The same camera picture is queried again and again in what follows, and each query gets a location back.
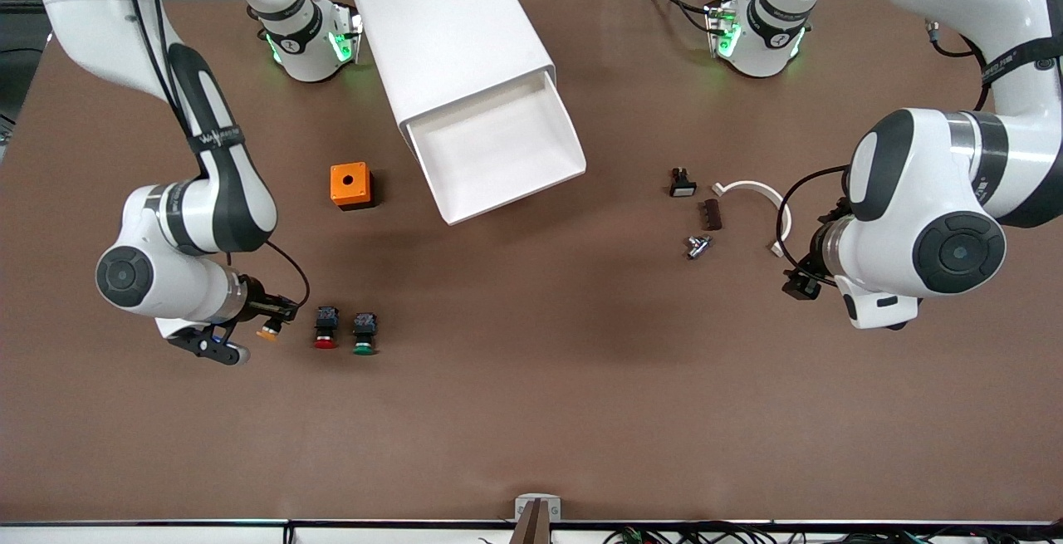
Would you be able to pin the grey metal mount bracket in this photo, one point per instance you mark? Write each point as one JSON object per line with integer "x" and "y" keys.
{"x": 523, "y": 507}

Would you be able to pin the silver metal connector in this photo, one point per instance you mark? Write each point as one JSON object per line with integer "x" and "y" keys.
{"x": 698, "y": 247}

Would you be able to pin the black switch with white face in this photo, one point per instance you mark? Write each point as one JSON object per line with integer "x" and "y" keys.
{"x": 683, "y": 184}

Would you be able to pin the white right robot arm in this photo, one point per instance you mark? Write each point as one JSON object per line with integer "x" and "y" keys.
{"x": 216, "y": 195}

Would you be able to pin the white table edge strip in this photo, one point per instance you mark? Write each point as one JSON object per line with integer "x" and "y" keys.
{"x": 166, "y": 536}

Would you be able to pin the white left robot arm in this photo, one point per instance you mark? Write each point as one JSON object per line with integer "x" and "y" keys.
{"x": 938, "y": 195}

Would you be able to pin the red mushroom push button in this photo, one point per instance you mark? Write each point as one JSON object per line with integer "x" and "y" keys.
{"x": 326, "y": 328}

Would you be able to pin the white curved plastic bracket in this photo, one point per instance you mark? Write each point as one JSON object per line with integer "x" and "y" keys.
{"x": 751, "y": 186}

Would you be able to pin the brown terminal block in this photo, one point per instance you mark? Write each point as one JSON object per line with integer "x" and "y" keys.
{"x": 712, "y": 215}

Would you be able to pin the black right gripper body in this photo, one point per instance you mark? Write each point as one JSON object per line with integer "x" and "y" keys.
{"x": 256, "y": 301}

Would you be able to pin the green mushroom push button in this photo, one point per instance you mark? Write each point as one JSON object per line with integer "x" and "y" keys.
{"x": 364, "y": 335}

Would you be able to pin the yellow mushroom push button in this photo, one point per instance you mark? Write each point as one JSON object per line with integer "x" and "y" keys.
{"x": 268, "y": 331}

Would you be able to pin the orange button enclosure box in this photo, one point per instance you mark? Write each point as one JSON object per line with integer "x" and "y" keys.
{"x": 349, "y": 183}

